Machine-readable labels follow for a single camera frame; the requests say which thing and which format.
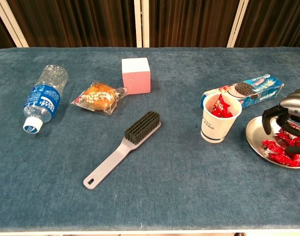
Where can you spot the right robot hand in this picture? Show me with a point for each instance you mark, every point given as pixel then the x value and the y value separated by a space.
pixel 297 100

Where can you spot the red candy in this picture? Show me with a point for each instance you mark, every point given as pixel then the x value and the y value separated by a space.
pixel 221 113
pixel 287 137
pixel 284 160
pixel 272 146
pixel 222 103

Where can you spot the white paper cup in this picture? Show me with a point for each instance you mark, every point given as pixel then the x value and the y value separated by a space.
pixel 216 127

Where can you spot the round metal plate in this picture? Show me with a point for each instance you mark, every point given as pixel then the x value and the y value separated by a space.
pixel 255 127

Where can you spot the blue cookie box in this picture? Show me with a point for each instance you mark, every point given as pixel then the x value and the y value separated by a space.
pixel 240 89

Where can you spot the blue table cloth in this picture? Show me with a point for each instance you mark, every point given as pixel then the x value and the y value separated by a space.
pixel 164 172

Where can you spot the grey brush black bristles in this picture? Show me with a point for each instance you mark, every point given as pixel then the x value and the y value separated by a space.
pixel 142 126

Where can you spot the pink foam cube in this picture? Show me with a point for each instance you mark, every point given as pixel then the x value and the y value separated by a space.
pixel 137 81

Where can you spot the packaged bread bun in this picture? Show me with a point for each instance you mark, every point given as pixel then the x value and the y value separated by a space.
pixel 99 98

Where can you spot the clear plastic water bottle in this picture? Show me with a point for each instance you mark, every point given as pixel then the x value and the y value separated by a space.
pixel 43 98

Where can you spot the white partition frame post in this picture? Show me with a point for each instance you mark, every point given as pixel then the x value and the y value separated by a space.
pixel 237 24
pixel 138 24
pixel 13 29
pixel 146 24

